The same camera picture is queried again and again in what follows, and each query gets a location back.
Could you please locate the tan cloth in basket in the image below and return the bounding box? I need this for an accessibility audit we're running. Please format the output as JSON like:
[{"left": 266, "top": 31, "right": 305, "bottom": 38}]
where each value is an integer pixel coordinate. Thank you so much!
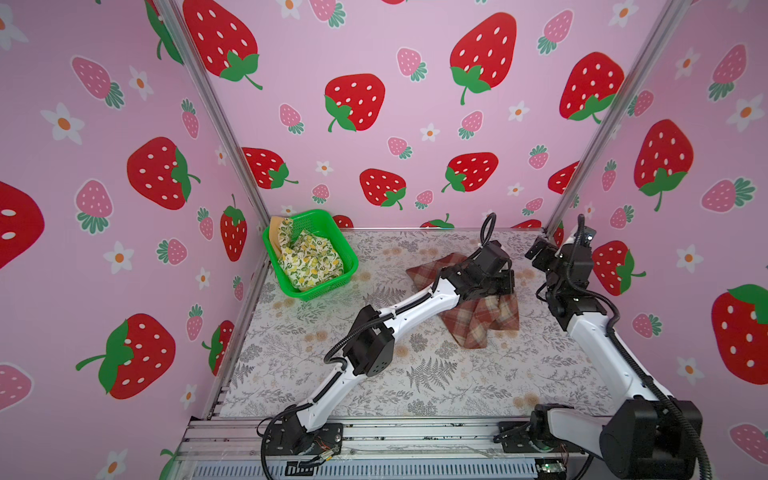
[{"left": 268, "top": 216, "right": 284, "bottom": 258}]

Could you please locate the red plaid skirt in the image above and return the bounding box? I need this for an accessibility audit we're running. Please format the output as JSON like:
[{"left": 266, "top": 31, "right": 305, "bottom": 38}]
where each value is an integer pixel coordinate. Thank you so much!
[{"left": 406, "top": 252, "right": 520, "bottom": 349}]

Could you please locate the yellow lemon print skirt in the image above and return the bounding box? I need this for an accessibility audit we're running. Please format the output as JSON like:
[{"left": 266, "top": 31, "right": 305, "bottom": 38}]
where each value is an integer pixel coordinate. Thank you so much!
[{"left": 276, "top": 218, "right": 344, "bottom": 292}]

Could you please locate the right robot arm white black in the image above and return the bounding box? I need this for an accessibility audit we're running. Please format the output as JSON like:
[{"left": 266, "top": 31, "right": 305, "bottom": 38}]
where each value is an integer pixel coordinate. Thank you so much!
[{"left": 526, "top": 216, "right": 713, "bottom": 479}]

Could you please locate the right aluminium corner post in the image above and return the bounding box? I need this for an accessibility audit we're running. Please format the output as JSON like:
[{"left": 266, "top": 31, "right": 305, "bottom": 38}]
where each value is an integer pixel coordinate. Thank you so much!
[{"left": 542, "top": 0, "right": 691, "bottom": 239}]

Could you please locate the green circuit board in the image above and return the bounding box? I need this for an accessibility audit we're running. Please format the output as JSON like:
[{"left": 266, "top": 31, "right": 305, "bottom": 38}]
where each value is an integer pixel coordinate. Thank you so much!
[{"left": 535, "top": 459, "right": 567, "bottom": 480}]

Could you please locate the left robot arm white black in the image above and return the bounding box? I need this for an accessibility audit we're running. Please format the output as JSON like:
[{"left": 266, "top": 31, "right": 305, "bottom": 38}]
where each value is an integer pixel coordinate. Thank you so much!
[{"left": 261, "top": 213, "right": 514, "bottom": 459}]

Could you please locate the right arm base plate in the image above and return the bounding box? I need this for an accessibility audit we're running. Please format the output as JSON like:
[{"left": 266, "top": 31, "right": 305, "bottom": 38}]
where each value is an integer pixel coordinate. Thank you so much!
[{"left": 493, "top": 420, "right": 581, "bottom": 454}]

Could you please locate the aluminium corner post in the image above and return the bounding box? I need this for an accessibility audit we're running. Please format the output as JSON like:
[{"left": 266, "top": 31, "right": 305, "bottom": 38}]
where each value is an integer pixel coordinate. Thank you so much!
[
  {"left": 152, "top": 0, "right": 272, "bottom": 224},
  {"left": 542, "top": 0, "right": 691, "bottom": 239}
]

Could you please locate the aluminium mounting rail frame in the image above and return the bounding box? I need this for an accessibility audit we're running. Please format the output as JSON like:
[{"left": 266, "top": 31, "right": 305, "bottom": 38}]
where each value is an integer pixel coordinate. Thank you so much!
[{"left": 163, "top": 417, "right": 612, "bottom": 479}]

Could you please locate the left aluminium corner post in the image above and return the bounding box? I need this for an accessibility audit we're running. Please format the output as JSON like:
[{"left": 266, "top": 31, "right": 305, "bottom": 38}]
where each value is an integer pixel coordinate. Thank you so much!
[{"left": 152, "top": 0, "right": 272, "bottom": 224}]

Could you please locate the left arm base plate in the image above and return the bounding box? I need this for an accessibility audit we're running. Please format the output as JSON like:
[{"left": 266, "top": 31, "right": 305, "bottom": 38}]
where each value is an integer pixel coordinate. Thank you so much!
[{"left": 263, "top": 423, "right": 344, "bottom": 456}]

